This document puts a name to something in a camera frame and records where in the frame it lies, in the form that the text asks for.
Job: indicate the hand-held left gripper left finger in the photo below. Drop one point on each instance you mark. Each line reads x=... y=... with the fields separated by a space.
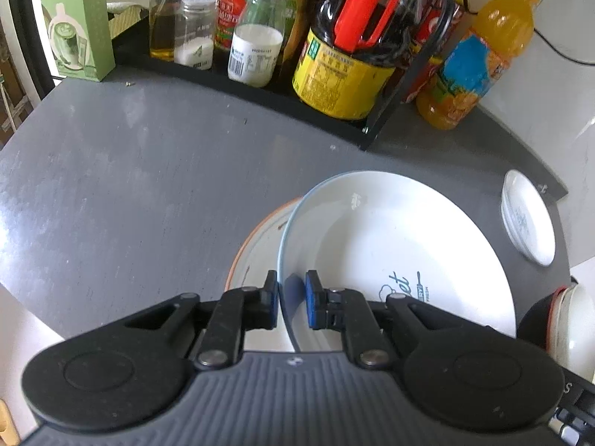
x=267 y=306

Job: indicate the sauce bottle with red label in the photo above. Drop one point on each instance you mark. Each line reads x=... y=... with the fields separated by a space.
x=230 y=14

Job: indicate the orange juice bottle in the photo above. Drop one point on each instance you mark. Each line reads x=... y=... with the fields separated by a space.
x=474 y=74

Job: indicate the small glass shaker jar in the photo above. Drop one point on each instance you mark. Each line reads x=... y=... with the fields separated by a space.
x=195 y=46

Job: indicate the white-lidded jar of powder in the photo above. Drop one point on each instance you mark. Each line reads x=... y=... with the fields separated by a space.
x=255 y=51

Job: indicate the large white plate blue print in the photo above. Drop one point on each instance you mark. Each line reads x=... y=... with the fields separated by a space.
x=395 y=241

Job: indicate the white plate with flower print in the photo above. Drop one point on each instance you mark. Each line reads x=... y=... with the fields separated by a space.
x=255 y=260

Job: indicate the white ceramic bowl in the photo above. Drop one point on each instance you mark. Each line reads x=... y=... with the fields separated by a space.
x=578 y=334

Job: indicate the brown sauce pouch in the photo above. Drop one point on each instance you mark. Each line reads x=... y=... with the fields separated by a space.
x=293 y=42

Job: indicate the black metal shelf rack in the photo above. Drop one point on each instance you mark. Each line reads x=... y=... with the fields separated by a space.
x=209 y=84

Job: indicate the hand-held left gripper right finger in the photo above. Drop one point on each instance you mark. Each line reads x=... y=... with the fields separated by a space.
x=310 y=299

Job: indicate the small white plate blue print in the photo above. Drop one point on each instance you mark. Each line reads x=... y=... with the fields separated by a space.
x=530 y=223

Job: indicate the red and black bowl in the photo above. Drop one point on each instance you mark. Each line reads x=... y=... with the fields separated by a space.
x=534 y=320

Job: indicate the green carton box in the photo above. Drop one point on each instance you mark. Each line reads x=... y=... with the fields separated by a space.
x=69 y=32

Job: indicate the large dark bottle yellow label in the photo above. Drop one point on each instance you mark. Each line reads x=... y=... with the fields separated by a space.
x=339 y=79

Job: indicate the window with black frame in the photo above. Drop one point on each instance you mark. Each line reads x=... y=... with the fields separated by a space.
x=35 y=32

